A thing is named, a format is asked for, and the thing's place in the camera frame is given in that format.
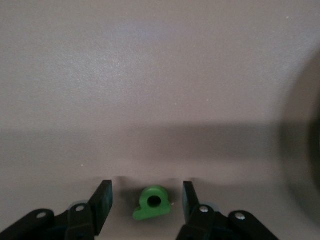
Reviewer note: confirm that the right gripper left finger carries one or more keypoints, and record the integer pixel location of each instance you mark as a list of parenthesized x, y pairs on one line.
[(82, 222)]

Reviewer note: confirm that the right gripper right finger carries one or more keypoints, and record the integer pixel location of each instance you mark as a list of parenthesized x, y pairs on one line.
[(207, 225)]

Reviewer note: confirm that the green letter b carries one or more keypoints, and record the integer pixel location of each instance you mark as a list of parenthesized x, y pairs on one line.
[(142, 211)]

